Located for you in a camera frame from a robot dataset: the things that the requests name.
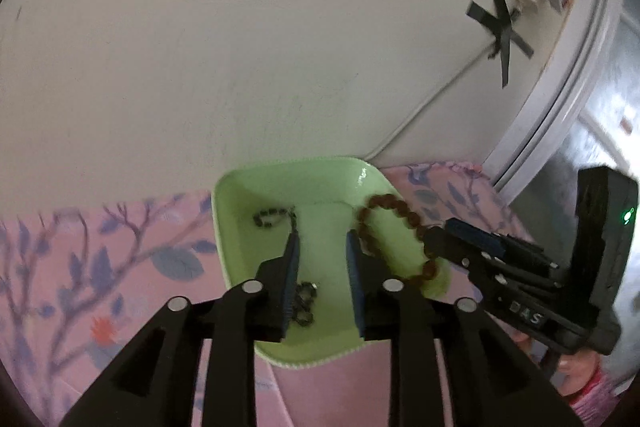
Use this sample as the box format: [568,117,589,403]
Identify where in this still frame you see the white window frame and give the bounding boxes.
[483,0,624,202]

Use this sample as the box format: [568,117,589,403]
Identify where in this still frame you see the black tape cross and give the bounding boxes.
[466,0,535,88]

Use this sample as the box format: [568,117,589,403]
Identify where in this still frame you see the person's right hand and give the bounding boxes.
[508,325,622,408]

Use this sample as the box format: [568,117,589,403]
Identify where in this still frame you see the green ceramic tray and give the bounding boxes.
[213,157,396,369]

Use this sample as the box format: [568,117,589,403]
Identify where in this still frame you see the pink floral bedsheet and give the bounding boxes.
[1,162,526,426]

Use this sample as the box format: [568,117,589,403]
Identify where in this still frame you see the black chain jewelry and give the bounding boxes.
[292,282,318,327]

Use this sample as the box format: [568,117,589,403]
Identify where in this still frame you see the brown bead bracelet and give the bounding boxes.
[354,193,444,287]

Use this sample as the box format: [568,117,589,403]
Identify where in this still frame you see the white wall cable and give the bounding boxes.
[363,40,501,163]

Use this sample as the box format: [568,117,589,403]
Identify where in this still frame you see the black bead bracelet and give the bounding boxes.
[252,204,300,233]

